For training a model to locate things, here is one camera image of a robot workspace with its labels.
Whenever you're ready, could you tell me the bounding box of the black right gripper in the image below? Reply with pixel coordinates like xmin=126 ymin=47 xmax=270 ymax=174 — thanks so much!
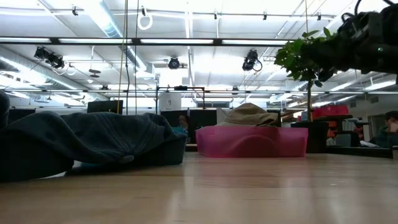
xmin=306 ymin=11 xmax=386 ymax=80

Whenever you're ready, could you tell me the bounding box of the beige baseball cap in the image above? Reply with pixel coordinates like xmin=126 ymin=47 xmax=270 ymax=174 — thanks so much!
xmin=216 ymin=120 xmax=280 ymax=128
xmin=223 ymin=102 xmax=279 ymax=124

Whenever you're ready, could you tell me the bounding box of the red storage bin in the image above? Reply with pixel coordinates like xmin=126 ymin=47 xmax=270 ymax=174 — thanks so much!
xmin=312 ymin=105 xmax=349 ymax=119

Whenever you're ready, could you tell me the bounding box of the green potted plant black pot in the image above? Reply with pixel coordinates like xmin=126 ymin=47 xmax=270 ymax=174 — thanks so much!
xmin=273 ymin=27 xmax=340 ymax=154

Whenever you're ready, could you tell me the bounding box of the black ceiling spotlight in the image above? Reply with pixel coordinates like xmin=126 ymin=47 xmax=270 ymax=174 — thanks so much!
xmin=167 ymin=56 xmax=182 ymax=70
xmin=241 ymin=49 xmax=264 ymax=73
xmin=33 ymin=46 xmax=67 ymax=70

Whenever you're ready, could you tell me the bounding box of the person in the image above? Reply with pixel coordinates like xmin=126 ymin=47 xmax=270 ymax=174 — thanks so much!
xmin=178 ymin=114 xmax=190 ymax=131
xmin=369 ymin=110 xmax=398 ymax=149

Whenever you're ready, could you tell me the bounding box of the pink plastic bin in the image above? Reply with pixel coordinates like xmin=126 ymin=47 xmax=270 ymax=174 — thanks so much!
xmin=195 ymin=125 xmax=309 ymax=159

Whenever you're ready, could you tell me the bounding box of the black computer monitor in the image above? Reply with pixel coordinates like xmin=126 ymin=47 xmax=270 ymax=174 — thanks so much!
xmin=86 ymin=100 xmax=124 ymax=115
xmin=188 ymin=108 xmax=218 ymax=138
xmin=161 ymin=109 xmax=189 ymax=128

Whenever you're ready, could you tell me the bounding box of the long overhead light bar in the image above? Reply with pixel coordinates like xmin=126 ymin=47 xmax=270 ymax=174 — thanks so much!
xmin=0 ymin=37 xmax=292 ymax=48

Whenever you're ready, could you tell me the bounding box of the blue plastic bin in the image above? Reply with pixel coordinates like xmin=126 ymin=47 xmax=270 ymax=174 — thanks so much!
xmin=172 ymin=125 xmax=188 ymax=137

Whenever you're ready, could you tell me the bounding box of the white box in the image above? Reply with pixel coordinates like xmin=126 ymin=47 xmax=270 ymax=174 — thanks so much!
xmin=158 ymin=92 xmax=183 ymax=112

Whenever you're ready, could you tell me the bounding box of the black partition panel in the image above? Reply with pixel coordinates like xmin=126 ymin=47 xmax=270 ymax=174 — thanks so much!
xmin=7 ymin=108 xmax=37 ymax=126

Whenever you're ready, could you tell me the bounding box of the black metal table frame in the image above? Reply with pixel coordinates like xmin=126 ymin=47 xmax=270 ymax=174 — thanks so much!
xmin=183 ymin=143 xmax=394 ymax=159

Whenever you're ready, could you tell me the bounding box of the thin black metal frame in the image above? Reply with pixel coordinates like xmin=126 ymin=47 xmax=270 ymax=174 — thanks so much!
xmin=154 ymin=85 xmax=206 ymax=111

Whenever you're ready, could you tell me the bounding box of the white hanging cable ring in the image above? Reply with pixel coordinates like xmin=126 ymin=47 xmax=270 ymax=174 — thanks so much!
xmin=137 ymin=12 xmax=154 ymax=31

